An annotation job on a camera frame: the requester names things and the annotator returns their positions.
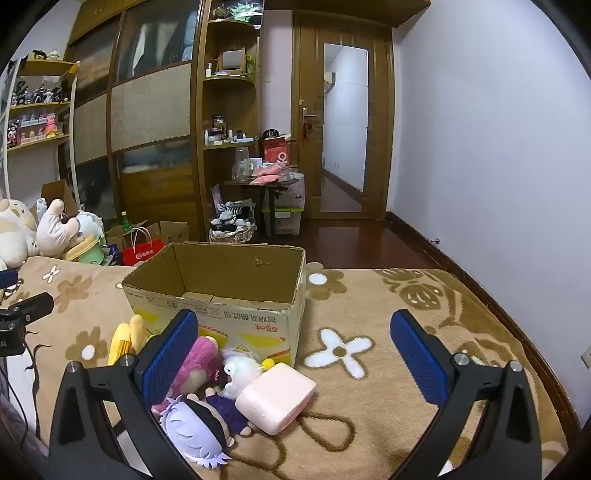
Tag wooden door with mirror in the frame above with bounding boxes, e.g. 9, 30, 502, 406
293, 11, 396, 221

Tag green leafy ornament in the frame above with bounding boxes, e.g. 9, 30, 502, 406
225, 1, 265, 23

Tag small framed mirror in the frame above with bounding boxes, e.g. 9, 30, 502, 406
219, 46, 246, 75

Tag open brown cardboard box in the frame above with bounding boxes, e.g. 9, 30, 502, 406
41, 179, 80, 217

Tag large cream plush toy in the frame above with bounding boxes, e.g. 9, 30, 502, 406
0, 198, 41, 272

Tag wooden figurine shelf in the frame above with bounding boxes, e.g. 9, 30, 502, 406
0, 58, 80, 197

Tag white pink bunny plush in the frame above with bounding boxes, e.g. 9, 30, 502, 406
36, 198, 82, 259

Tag pink plush toy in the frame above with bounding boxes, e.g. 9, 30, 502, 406
151, 335, 221, 414

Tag wooden wardrobe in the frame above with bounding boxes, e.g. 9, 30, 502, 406
65, 0, 207, 241

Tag wicker basket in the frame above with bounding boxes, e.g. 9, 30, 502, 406
209, 224, 257, 244

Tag dark purple plush doll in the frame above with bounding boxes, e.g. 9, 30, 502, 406
203, 387, 254, 437

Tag row of dark figurines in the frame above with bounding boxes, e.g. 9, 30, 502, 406
9, 76, 71, 108

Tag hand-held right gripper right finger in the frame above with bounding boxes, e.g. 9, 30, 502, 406
390, 309, 543, 480

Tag red carton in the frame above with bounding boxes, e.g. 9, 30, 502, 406
262, 135, 293, 168

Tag white fluffy plush yellow pompom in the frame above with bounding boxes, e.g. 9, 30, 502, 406
217, 349, 276, 400

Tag small dark side table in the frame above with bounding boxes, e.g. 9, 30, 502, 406
224, 176, 301, 237

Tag low open cardboard boxes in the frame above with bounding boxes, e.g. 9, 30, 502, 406
105, 220, 190, 253

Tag red paper bag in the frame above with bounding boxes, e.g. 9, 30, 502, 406
121, 227, 168, 267

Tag row of pink figurines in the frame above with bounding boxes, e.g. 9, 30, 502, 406
7, 111, 71, 145

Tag lavender-haired plush doll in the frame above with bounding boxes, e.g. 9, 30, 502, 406
157, 396, 236, 469

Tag printed cardboard box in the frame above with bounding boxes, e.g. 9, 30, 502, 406
121, 241, 307, 367

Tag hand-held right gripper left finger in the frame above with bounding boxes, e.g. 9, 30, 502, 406
48, 309, 204, 480

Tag yellow plush toy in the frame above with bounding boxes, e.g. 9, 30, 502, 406
107, 314, 151, 366

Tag basket of clothes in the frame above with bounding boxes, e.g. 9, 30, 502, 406
216, 200, 256, 228

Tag clear plastic storage bin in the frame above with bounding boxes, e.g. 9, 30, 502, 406
261, 174, 306, 238

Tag plush doll green hat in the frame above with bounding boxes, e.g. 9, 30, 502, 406
62, 210, 108, 265

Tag pink block plush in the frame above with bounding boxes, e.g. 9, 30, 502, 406
235, 362, 317, 436

